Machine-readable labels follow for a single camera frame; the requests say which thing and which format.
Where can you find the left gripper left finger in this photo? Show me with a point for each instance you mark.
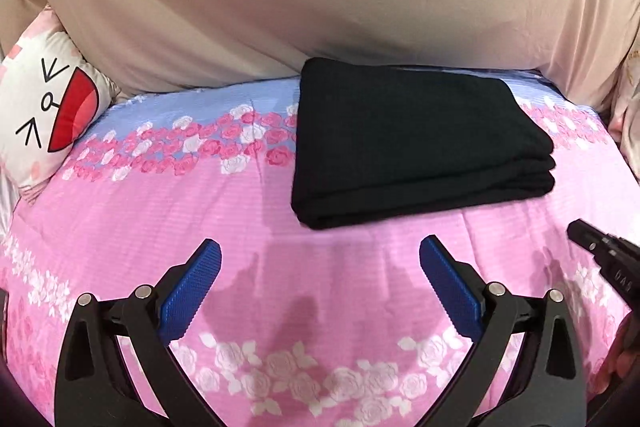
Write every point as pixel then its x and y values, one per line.
pixel 93 385

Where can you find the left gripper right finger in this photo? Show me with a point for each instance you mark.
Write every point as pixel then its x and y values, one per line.
pixel 524 367

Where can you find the black pants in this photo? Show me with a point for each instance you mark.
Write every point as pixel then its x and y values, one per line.
pixel 377 142

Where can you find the person's right hand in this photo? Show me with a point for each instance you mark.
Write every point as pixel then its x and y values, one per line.
pixel 618 361

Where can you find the pink floral bed sheet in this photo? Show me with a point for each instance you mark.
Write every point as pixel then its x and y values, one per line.
pixel 301 328

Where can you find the cat face pillow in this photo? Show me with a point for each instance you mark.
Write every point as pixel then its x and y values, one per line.
pixel 50 95

